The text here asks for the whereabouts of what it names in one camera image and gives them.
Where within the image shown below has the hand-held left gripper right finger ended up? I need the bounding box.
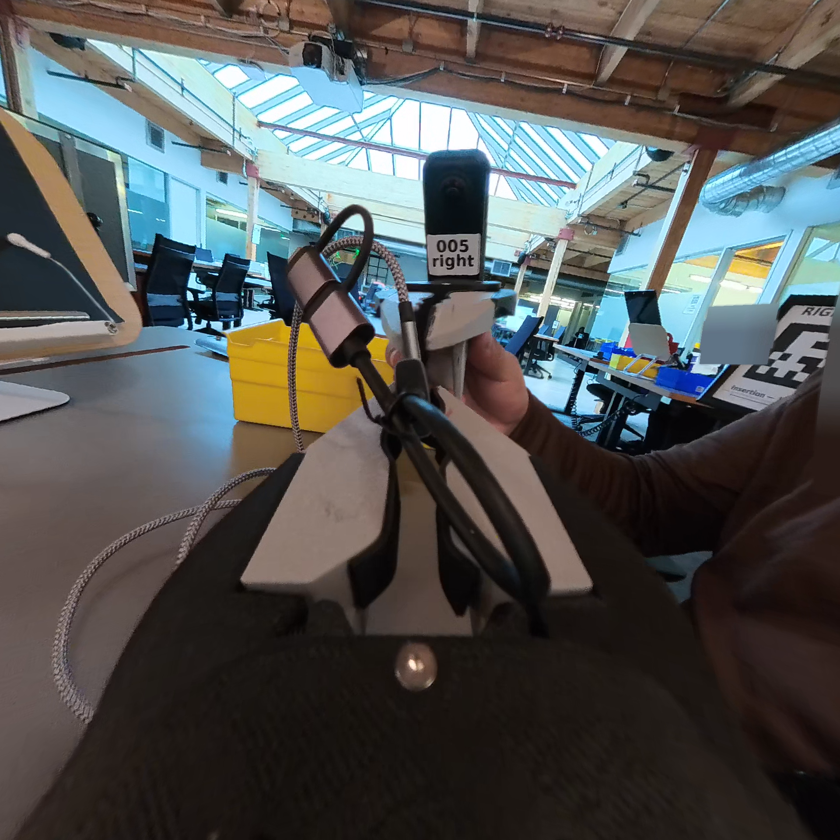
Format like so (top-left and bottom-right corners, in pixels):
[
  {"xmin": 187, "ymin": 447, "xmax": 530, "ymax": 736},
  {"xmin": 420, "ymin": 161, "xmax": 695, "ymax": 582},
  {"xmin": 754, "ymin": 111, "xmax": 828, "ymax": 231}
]
[{"xmin": 433, "ymin": 386, "xmax": 595, "ymax": 618}]

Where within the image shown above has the person's torso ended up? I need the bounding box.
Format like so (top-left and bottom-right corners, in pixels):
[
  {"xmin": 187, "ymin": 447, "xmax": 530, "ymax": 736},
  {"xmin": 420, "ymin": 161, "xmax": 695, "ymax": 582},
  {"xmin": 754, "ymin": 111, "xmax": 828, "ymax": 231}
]
[{"xmin": 689, "ymin": 367, "xmax": 840, "ymax": 840}]

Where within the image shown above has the framed marker sign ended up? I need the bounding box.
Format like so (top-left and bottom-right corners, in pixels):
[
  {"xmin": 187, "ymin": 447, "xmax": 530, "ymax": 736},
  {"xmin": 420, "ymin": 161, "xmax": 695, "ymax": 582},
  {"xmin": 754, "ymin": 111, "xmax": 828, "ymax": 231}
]
[{"xmin": 712, "ymin": 295, "xmax": 829, "ymax": 413}]

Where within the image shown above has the office desk with black legs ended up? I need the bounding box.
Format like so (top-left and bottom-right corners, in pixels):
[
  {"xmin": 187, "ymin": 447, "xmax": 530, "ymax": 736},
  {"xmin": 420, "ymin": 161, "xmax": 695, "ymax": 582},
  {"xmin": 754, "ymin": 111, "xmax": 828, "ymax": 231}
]
[{"xmin": 554, "ymin": 344, "xmax": 716, "ymax": 434}]

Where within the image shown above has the silver ventilation duct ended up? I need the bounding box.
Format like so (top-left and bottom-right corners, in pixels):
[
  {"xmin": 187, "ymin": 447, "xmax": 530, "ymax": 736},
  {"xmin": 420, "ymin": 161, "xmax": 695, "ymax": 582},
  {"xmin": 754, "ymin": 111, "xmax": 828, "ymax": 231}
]
[{"xmin": 699, "ymin": 125, "xmax": 840, "ymax": 217}]

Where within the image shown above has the thin white cable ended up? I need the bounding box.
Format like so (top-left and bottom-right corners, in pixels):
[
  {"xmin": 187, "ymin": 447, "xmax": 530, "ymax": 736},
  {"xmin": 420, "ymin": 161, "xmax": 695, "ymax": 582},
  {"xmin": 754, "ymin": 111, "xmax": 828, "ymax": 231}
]
[{"xmin": 5, "ymin": 233, "xmax": 122, "ymax": 332}]

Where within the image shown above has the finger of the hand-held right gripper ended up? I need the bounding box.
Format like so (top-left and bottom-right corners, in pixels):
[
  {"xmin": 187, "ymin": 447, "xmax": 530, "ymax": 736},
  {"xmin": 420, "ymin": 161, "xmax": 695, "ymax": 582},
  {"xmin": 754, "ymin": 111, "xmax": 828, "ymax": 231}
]
[
  {"xmin": 425, "ymin": 297, "xmax": 497, "ymax": 352},
  {"xmin": 382, "ymin": 294, "xmax": 427, "ymax": 361}
]

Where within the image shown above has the black and white panel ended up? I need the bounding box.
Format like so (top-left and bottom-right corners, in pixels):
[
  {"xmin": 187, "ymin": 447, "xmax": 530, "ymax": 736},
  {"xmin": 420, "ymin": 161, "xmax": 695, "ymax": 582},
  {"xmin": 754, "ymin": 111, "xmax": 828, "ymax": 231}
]
[{"xmin": 623, "ymin": 289, "xmax": 673, "ymax": 363}]

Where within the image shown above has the yellow plastic bin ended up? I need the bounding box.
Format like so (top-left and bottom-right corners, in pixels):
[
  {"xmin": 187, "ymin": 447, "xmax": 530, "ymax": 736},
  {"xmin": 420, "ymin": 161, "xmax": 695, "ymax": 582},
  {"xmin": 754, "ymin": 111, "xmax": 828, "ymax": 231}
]
[{"xmin": 225, "ymin": 319, "xmax": 398, "ymax": 434}]

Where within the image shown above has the white ceiling device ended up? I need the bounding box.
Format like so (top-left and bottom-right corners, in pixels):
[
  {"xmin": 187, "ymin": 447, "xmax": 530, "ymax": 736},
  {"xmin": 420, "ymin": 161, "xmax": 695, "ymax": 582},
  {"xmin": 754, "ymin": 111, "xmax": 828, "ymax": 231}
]
[{"xmin": 289, "ymin": 39, "xmax": 365, "ymax": 112}]

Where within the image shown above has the computer monitor on silver stand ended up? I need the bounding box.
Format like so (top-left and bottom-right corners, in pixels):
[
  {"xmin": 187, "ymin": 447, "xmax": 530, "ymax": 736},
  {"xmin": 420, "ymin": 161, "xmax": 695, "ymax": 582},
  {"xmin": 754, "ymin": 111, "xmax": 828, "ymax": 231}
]
[{"xmin": 0, "ymin": 108, "xmax": 143, "ymax": 424}]

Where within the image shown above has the dark mesh office chair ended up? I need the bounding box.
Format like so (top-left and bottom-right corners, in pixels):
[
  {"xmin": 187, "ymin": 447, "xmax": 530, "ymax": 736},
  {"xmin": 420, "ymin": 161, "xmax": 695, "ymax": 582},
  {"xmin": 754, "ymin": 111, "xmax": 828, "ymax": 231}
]
[{"xmin": 504, "ymin": 315, "xmax": 555, "ymax": 380}]

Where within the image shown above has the grey metal plug with loop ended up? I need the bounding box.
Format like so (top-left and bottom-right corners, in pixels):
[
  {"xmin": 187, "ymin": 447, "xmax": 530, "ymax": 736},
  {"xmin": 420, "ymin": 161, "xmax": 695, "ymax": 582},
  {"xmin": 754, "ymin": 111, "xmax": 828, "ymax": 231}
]
[{"xmin": 285, "ymin": 205, "xmax": 376, "ymax": 370}]

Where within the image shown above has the person's right hand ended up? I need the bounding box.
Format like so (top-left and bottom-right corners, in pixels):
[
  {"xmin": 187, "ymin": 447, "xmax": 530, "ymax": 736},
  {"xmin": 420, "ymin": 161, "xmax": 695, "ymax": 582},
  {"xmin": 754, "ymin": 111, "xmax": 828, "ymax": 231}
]
[{"xmin": 459, "ymin": 331, "xmax": 531, "ymax": 435}]

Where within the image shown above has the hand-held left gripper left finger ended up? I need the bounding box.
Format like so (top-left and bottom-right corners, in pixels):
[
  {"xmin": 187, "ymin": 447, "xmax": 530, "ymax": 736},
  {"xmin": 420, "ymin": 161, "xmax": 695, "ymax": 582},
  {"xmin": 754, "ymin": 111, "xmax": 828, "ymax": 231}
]
[{"xmin": 240, "ymin": 403, "xmax": 403, "ymax": 610}]

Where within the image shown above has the braided usb-c cable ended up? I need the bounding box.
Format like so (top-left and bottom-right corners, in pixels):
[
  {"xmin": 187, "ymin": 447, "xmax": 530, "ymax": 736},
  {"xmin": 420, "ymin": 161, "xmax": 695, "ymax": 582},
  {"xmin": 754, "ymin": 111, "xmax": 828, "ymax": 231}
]
[{"xmin": 52, "ymin": 238, "xmax": 422, "ymax": 724}]

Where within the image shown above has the black hub cable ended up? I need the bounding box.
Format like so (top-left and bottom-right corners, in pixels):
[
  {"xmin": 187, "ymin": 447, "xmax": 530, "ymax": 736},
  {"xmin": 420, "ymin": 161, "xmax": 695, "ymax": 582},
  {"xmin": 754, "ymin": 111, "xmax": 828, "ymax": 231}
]
[{"xmin": 328, "ymin": 341, "xmax": 551, "ymax": 639}]

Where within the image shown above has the person's right forearm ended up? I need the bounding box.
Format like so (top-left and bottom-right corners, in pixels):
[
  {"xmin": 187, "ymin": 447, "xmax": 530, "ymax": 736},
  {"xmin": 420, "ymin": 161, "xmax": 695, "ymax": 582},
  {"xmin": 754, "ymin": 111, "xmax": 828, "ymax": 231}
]
[{"xmin": 508, "ymin": 387, "xmax": 821, "ymax": 559}]

